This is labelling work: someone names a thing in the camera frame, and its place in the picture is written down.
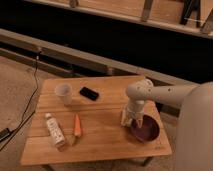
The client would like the black power adapter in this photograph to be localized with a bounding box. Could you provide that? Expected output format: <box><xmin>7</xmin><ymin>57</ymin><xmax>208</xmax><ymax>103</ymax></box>
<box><xmin>0</xmin><ymin>128</ymin><xmax>11</xmax><ymax>142</ymax></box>

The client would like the white squeeze bottle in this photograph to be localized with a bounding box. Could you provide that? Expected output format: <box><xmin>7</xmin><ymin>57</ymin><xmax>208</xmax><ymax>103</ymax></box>
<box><xmin>45</xmin><ymin>113</ymin><xmax>66</xmax><ymax>147</ymax></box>

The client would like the dark purple ceramic bowl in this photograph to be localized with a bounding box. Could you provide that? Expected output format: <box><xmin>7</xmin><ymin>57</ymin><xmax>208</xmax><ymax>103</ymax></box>
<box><xmin>130</xmin><ymin>115</ymin><xmax>160</xmax><ymax>142</ymax></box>

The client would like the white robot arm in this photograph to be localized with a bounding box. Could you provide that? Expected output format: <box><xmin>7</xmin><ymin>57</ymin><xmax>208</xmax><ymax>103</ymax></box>
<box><xmin>121</xmin><ymin>79</ymin><xmax>213</xmax><ymax>171</ymax></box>

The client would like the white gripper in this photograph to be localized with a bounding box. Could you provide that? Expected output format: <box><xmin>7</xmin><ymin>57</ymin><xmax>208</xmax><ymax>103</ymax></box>
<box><xmin>121</xmin><ymin>100</ymin><xmax>145</xmax><ymax>128</ymax></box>

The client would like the black cable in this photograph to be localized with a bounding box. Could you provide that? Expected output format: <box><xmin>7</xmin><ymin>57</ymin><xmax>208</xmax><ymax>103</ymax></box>
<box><xmin>0</xmin><ymin>49</ymin><xmax>42</xmax><ymax>152</ymax></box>

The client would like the black rectangular remote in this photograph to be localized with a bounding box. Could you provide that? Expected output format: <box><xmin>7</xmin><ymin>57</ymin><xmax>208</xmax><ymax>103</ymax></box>
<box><xmin>80</xmin><ymin>87</ymin><xmax>99</xmax><ymax>101</ymax></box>

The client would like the wooden slatted table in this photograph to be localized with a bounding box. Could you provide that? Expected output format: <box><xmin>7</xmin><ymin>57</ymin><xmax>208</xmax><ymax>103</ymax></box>
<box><xmin>21</xmin><ymin>76</ymin><xmax>172</xmax><ymax>166</ymax></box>

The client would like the orange toy carrot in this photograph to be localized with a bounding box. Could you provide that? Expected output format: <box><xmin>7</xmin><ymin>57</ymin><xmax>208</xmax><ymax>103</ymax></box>
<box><xmin>74</xmin><ymin>114</ymin><xmax>82</xmax><ymax>137</ymax></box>

